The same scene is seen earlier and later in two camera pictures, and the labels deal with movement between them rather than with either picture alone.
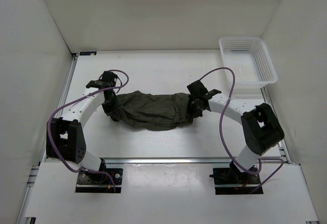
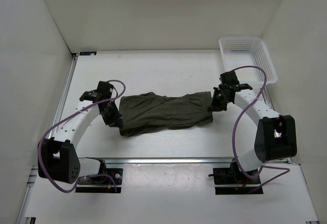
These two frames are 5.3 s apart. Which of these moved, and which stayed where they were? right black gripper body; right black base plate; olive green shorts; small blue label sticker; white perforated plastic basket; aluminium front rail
Moved: right black gripper body; olive green shorts
Stayed: right black base plate; white perforated plastic basket; aluminium front rail; small blue label sticker
